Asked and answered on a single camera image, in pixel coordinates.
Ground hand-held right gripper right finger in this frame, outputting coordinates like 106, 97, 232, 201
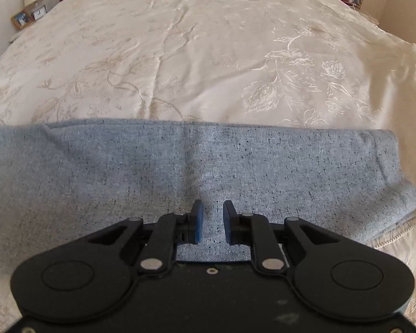
222, 200, 340, 274

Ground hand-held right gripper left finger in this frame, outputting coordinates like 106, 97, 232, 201
87, 199, 204, 275

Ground grey speckled pants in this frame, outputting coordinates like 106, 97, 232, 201
0, 118, 416, 262

